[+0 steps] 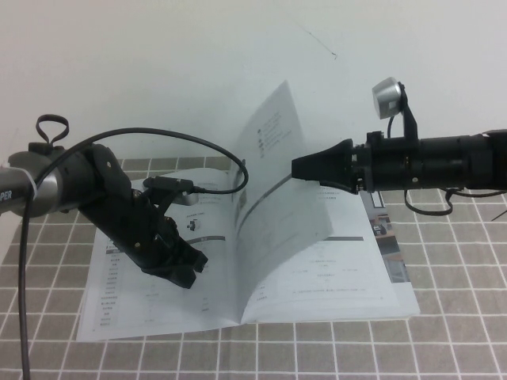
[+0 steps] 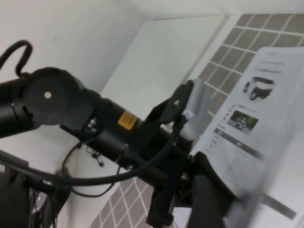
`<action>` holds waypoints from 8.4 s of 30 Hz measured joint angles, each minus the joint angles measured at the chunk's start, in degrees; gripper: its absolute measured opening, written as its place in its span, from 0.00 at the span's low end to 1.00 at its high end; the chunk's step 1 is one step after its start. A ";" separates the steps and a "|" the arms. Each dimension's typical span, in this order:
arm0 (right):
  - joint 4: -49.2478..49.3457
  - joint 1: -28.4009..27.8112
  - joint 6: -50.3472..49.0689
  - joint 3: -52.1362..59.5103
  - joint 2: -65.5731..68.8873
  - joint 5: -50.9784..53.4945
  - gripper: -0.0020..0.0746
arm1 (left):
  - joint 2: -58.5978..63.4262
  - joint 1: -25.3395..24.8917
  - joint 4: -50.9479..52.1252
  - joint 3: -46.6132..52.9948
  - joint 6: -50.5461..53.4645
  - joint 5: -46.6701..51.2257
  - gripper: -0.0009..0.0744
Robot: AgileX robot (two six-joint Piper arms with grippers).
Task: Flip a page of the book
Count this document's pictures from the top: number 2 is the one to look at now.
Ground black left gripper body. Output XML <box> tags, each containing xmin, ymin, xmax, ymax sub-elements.
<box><xmin>118</xmin><ymin>123</ymin><xmax>195</xmax><ymax>226</ymax></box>

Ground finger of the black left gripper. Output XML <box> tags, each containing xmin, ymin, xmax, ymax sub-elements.
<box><xmin>190</xmin><ymin>176</ymin><xmax>229</xmax><ymax>228</ymax></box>
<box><xmin>190</xmin><ymin>151</ymin><xmax>239</xmax><ymax>199</ymax></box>

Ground white product catalogue book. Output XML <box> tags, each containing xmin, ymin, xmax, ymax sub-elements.
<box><xmin>190</xmin><ymin>46</ymin><xmax>304</xmax><ymax>228</ymax></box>

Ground white side board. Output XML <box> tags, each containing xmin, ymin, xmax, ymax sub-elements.
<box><xmin>98</xmin><ymin>14</ymin><xmax>228</xmax><ymax>143</ymax></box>

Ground grey checked tablecloth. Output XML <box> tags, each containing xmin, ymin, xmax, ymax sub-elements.
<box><xmin>91</xmin><ymin>13</ymin><xmax>304</xmax><ymax>228</ymax></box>

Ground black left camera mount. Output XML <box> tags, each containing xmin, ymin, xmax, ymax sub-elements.
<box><xmin>144</xmin><ymin>80</ymin><xmax>193</xmax><ymax>130</ymax></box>

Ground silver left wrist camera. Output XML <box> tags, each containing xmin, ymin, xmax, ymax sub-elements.
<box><xmin>181</xmin><ymin>79</ymin><xmax>212</xmax><ymax>141</ymax></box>

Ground thick black left camera cable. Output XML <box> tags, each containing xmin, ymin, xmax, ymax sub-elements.
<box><xmin>0</xmin><ymin>114</ymin><xmax>188</xmax><ymax>188</ymax></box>

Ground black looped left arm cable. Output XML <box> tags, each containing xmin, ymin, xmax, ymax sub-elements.
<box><xmin>0</xmin><ymin>39</ymin><xmax>33</xmax><ymax>76</ymax></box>

